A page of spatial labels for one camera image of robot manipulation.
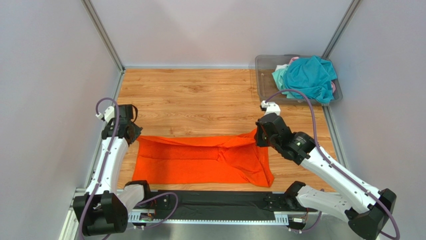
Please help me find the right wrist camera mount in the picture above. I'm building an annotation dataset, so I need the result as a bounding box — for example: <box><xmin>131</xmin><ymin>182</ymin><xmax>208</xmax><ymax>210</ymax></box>
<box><xmin>260</xmin><ymin>100</ymin><xmax>281</xmax><ymax>116</ymax></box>

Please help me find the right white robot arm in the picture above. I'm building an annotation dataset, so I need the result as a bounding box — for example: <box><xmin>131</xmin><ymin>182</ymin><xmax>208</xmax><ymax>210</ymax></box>
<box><xmin>254</xmin><ymin>113</ymin><xmax>397</xmax><ymax>240</ymax></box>

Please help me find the clear plastic bin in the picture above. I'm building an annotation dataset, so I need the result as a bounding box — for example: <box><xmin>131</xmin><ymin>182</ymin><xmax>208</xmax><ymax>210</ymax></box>
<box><xmin>254</xmin><ymin>54</ymin><xmax>343</xmax><ymax>106</ymax></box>

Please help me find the mint green t shirt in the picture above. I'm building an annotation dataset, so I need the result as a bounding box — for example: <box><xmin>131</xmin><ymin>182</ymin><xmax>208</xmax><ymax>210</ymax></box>
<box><xmin>271</xmin><ymin>64</ymin><xmax>290</xmax><ymax>91</ymax></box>

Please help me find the orange t shirt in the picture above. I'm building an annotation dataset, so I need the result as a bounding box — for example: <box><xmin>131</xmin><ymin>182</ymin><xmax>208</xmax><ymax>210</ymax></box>
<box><xmin>132</xmin><ymin>130</ymin><xmax>275</xmax><ymax>188</ymax></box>

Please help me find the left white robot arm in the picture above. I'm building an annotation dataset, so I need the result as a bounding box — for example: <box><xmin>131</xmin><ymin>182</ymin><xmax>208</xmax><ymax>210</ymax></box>
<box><xmin>72</xmin><ymin>104</ymin><xmax>149</xmax><ymax>240</ymax></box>

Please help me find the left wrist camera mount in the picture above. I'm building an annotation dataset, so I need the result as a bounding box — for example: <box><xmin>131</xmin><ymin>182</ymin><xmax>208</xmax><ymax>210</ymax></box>
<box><xmin>95</xmin><ymin>106</ymin><xmax>116</xmax><ymax>123</ymax></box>

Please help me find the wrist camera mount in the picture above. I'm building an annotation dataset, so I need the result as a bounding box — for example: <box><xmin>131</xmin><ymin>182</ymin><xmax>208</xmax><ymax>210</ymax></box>
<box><xmin>95</xmin><ymin>106</ymin><xmax>116</xmax><ymax>123</ymax></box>
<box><xmin>260</xmin><ymin>100</ymin><xmax>281</xmax><ymax>116</ymax></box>

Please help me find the teal t shirt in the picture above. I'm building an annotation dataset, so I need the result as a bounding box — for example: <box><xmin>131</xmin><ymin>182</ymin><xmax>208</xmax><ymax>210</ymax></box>
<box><xmin>283</xmin><ymin>55</ymin><xmax>337</xmax><ymax>104</ymax></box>

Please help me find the pink garment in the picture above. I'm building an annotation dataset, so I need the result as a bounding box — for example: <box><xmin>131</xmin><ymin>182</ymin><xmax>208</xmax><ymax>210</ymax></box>
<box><xmin>288</xmin><ymin>56</ymin><xmax>300</xmax><ymax>65</ymax></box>

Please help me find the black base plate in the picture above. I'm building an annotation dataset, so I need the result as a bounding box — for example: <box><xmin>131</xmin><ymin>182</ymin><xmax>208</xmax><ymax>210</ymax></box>
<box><xmin>140</xmin><ymin>190</ymin><xmax>314</xmax><ymax>221</ymax></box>

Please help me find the aluminium frame rail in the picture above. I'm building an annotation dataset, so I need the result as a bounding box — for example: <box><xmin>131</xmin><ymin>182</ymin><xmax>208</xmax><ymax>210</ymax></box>
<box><xmin>59</xmin><ymin>187</ymin><xmax>380</xmax><ymax>240</ymax></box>

